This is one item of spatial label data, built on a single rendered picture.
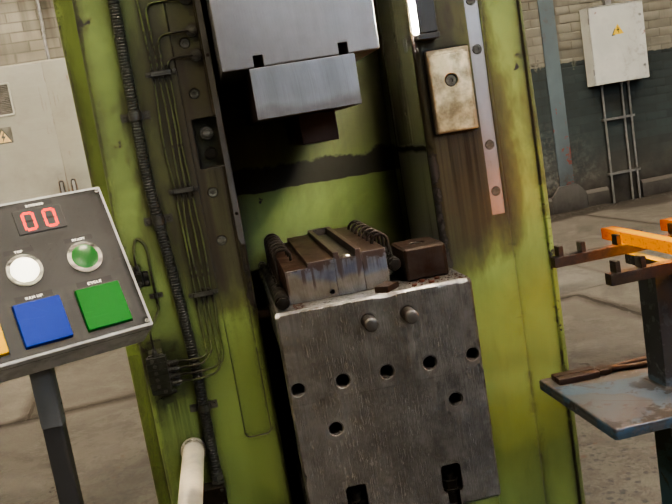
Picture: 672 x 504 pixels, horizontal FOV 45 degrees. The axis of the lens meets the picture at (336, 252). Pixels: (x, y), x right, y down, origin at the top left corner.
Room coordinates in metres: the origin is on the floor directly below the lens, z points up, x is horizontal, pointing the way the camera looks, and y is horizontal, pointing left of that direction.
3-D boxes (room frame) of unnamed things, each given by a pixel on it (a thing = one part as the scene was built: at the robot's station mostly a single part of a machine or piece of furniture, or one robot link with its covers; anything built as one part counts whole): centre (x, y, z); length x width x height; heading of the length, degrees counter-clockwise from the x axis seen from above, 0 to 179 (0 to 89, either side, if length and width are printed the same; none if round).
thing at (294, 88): (1.75, 0.03, 1.32); 0.42 x 0.20 x 0.10; 7
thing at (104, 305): (1.33, 0.40, 1.01); 0.07 x 0.05 x 0.07; 122
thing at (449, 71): (1.71, -0.29, 1.27); 0.09 x 0.02 x 0.17; 97
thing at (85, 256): (1.37, 0.42, 1.09); 0.05 x 0.03 x 0.04; 97
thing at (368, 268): (1.75, 0.03, 0.96); 0.42 x 0.20 x 0.09; 7
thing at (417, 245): (1.62, -0.17, 0.95); 0.12 x 0.08 x 0.06; 7
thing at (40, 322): (1.28, 0.48, 1.01); 0.07 x 0.05 x 0.07; 122
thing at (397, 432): (1.77, -0.02, 0.69); 0.56 x 0.38 x 0.45; 7
